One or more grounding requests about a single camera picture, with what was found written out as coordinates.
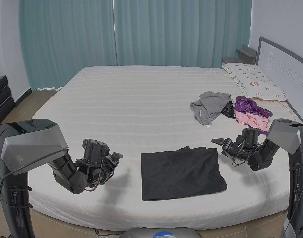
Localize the blue-green curtain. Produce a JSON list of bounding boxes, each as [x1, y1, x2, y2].
[[114, 0, 252, 68], [19, 0, 117, 91]]

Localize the white printed pillow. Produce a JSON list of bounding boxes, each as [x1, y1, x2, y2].
[[221, 62, 289, 101]]

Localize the bed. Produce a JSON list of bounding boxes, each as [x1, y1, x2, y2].
[[27, 36, 303, 232]]

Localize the pink garment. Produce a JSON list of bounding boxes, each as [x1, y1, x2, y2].
[[235, 111, 269, 133]]

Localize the purple garment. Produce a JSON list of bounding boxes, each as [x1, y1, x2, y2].
[[234, 96, 273, 119]]

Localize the black T-shirt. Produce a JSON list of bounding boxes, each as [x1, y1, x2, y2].
[[141, 146, 228, 202]]

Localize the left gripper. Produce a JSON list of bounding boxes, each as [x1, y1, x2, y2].
[[107, 152, 124, 169]]

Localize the black garment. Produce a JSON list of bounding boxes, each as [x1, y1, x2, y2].
[[221, 101, 236, 119]]

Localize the black chest of drawers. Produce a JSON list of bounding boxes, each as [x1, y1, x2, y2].
[[0, 75, 17, 131]]

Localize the grey bedside table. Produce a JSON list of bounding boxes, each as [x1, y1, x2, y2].
[[221, 44, 257, 65]]

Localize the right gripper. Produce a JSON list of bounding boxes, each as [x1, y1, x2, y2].
[[211, 138, 239, 159]]

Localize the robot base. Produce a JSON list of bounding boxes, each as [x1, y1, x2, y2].
[[120, 227, 199, 238]]

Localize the grey garment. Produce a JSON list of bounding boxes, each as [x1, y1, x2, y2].
[[190, 91, 233, 127]]

